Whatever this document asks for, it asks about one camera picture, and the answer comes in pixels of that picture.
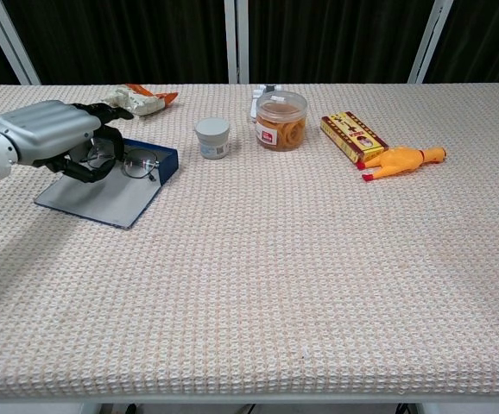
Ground metal frame eyeglasses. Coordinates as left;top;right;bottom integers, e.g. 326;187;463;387
80;140;161;183

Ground yellow rubber chicken toy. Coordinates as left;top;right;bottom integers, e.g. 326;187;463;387
356;146;448;183

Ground white orange snack packet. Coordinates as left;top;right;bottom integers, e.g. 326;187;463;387
101;83;180;117

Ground white upright frame post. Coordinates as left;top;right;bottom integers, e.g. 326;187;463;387
224;0;250;85

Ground small white bottle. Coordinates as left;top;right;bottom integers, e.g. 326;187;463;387
248;84;283;124

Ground yellow red cardboard box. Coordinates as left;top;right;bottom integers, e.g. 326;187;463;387
319;110;389;164

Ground clear jar of rubber bands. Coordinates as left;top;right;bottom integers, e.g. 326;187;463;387
255;90;309;153

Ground blue glasses case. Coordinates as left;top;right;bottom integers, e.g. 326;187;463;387
34;136;180;230

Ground beige waffle tablecloth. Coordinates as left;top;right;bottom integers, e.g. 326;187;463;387
0;82;499;400

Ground white table frame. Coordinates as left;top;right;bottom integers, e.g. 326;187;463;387
0;392;499;414

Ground dark curtain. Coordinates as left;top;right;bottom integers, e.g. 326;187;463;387
0;0;499;87

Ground small white jar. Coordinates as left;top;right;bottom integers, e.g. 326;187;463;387
193;117;231;161

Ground white slanted frame post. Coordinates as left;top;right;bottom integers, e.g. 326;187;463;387
0;0;42;86
407;0;455;85

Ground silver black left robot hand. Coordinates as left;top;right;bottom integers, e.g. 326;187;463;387
0;99;135;185

